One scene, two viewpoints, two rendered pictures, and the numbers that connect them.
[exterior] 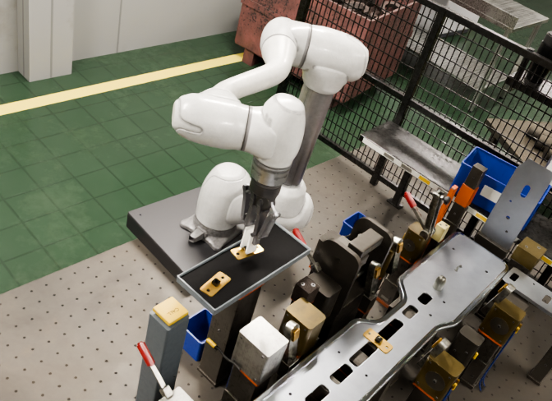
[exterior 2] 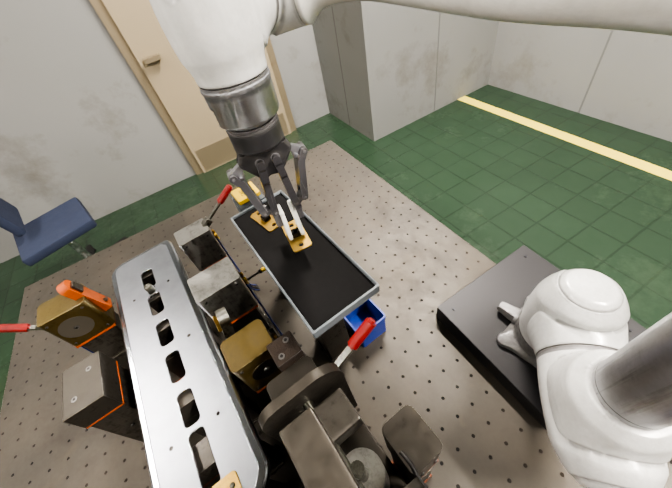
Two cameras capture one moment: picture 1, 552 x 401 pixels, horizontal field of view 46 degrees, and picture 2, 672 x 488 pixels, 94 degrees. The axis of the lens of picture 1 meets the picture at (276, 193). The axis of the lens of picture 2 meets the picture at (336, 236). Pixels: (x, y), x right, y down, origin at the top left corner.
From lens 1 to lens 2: 1.71 m
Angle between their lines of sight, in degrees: 82
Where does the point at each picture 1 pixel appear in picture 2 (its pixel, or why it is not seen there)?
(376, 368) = (174, 473)
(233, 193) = (545, 304)
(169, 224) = (523, 285)
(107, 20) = not seen: outside the picture
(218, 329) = not seen: hidden behind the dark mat
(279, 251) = (314, 287)
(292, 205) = (568, 412)
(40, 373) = (337, 225)
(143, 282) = (438, 277)
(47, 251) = not seen: hidden behind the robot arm
